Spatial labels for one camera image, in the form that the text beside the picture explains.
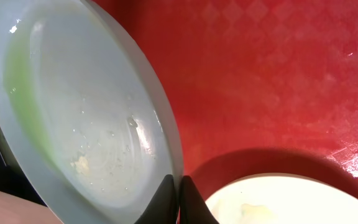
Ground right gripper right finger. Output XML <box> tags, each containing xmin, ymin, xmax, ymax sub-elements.
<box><xmin>179</xmin><ymin>175</ymin><xmax>219</xmax><ymax>224</ymax></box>

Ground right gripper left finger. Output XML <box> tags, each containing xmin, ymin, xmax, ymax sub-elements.
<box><xmin>135</xmin><ymin>175</ymin><xmax>178</xmax><ymax>224</ymax></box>

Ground pale blue plate top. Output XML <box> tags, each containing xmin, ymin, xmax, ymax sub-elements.
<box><xmin>0</xmin><ymin>0</ymin><xmax>183</xmax><ymax>223</ymax></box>

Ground red plastic tray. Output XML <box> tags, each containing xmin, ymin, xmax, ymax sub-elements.
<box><xmin>98</xmin><ymin>0</ymin><xmax>358</xmax><ymax>198</ymax></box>

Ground white plate bottom right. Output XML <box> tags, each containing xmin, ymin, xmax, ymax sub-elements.
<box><xmin>206</xmin><ymin>173</ymin><xmax>358</xmax><ymax>224</ymax></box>

